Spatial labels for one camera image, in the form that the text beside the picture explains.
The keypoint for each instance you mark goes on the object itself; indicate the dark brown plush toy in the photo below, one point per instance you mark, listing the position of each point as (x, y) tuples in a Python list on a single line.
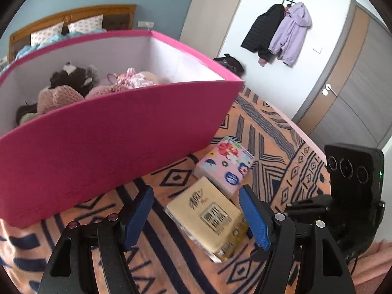
[(24, 111)]

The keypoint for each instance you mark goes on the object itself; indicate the wooden bed headboard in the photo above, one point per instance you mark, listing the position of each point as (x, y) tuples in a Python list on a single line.
[(122, 9)]

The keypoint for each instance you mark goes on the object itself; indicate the pink crochet plush toy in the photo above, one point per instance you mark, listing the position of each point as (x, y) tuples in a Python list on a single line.
[(58, 98)]

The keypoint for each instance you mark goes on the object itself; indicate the black and white plush toy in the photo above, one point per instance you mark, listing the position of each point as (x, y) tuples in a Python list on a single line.
[(73, 78)]

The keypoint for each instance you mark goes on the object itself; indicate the floral tissue pack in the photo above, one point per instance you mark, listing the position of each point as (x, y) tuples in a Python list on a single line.
[(223, 162)]

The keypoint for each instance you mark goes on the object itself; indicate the lilac hooded jacket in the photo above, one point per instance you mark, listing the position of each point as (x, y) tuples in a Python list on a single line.
[(291, 33)]

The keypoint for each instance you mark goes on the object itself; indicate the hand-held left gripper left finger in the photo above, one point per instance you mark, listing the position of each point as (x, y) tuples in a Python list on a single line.
[(137, 220)]

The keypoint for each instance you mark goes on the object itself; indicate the white wall outlet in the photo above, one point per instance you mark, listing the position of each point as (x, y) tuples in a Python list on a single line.
[(145, 24)]

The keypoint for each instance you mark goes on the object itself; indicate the pink cardboard box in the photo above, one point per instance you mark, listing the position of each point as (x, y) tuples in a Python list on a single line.
[(107, 147)]

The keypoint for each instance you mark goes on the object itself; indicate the yellow tissue pack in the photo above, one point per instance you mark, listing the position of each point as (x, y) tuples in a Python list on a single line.
[(205, 211)]

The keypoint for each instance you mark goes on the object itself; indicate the white patterned pillow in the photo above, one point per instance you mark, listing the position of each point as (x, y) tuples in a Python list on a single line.
[(46, 33), (87, 24)]

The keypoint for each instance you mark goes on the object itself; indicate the black jacket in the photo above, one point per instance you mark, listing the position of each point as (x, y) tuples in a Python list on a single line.
[(260, 33)]

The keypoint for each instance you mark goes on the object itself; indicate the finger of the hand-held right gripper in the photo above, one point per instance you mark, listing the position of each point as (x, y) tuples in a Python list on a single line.
[(304, 235), (312, 206)]

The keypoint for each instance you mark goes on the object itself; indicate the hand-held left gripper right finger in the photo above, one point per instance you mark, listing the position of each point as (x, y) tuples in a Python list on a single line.
[(254, 217)]

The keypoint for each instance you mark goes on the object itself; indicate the light blue quilt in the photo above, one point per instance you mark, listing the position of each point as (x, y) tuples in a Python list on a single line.
[(27, 50)]

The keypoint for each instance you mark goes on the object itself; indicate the orange and navy patterned blanket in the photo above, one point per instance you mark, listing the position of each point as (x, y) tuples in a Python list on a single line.
[(275, 147)]

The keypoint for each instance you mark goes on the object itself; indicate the grey and wood door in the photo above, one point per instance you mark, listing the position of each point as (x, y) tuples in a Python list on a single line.
[(361, 82)]

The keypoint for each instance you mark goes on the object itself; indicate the person's right forearm pink sleeve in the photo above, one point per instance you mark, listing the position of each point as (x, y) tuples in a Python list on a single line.
[(376, 260)]

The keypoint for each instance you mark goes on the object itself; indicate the black bag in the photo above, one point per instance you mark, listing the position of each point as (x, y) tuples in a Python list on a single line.
[(229, 64)]

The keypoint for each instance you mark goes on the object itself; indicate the white light switch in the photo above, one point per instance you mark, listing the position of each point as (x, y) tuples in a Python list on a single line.
[(317, 50)]

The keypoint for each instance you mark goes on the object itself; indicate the beige textured panel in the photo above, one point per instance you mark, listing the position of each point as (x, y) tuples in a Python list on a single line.
[(211, 9)]

